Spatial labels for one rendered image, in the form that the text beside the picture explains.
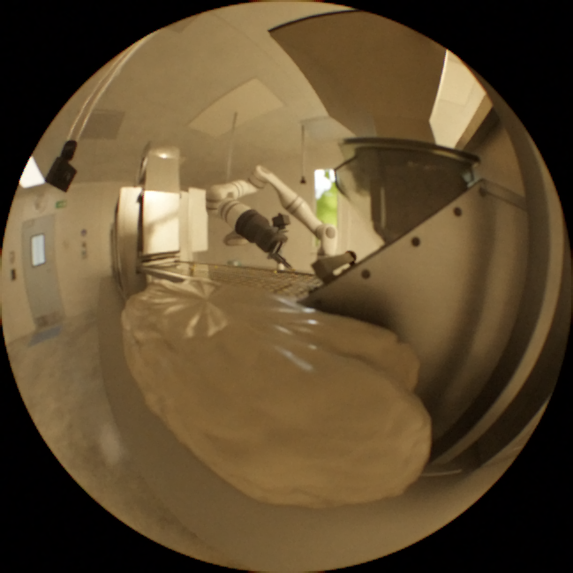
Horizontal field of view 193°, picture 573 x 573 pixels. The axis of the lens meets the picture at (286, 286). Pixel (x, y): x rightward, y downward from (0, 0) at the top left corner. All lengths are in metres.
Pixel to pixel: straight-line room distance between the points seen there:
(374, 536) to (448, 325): 0.24
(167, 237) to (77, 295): 3.82
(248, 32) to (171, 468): 1.98
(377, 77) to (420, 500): 0.54
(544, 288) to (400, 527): 0.25
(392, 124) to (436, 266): 0.21
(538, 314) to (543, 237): 0.05
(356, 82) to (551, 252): 0.31
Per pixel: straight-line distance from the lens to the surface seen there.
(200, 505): 0.24
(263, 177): 0.78
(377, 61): 0.36
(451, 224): 0.19
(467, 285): 0.20
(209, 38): 1.84
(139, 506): 1.26
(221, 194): 0.55
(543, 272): 0.18
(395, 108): 0.32
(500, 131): 0.41
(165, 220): 0.91
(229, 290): 0.18
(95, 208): 4.54
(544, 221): 0.18
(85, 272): 4.44
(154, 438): 0.29
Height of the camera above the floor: 1.03
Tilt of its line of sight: 15 degrees down
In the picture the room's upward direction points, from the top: 1 degrees clockwise
